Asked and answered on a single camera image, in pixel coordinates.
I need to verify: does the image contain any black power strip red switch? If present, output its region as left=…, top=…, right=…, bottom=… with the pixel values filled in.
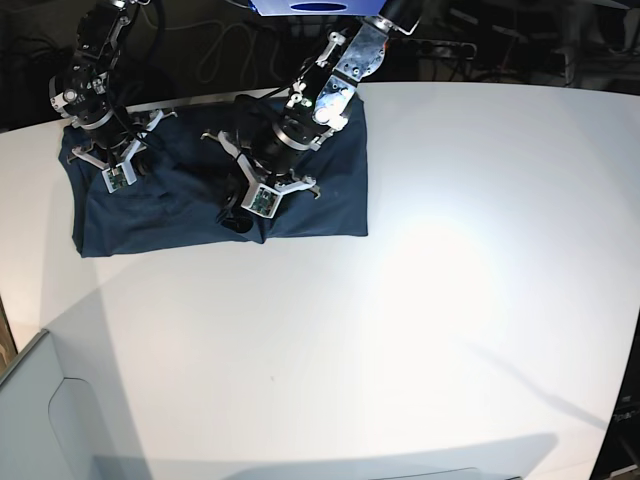
left=392, top=39, right=477, bottom=60

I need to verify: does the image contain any white cable behind table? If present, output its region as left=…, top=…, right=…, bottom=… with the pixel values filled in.
left=195, top=19, right=301, bottom=85

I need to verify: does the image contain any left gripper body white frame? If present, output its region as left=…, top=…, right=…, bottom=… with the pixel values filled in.
left=200, top=122, right=320, bottom=200

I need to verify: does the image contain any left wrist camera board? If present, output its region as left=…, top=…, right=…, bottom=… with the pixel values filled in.
left=241, top=183, right=282, bottom=219

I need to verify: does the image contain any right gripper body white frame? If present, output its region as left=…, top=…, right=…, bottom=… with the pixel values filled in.
left=67, top=107, right=177, bottom=173

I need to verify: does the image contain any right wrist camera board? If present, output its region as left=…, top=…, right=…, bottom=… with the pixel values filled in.
left=102, top=163, right=137, bottom=193

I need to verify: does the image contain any grey panel at lower left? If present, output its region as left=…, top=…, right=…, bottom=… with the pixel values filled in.
left=0, top=328, right=151, bottom=480

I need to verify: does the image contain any dark blue T-shirt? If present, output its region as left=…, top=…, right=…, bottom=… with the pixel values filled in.
left=58, top=99, right=368, bottom=258

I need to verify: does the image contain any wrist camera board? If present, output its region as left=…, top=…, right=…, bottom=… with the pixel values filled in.
left=241, top=183, right=282, bottom=219
left=102, top=163, right=137, bottom=193

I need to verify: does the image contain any blue box with slot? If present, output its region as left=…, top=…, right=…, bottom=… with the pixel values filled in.
left=249, top=0, right=385, bottom=16

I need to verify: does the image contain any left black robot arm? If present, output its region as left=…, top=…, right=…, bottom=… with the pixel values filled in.
left=202, top=1, right=424, bottom=234

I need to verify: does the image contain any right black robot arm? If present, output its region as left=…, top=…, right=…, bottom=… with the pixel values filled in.
left=49, top=1, right=176, bottom=193

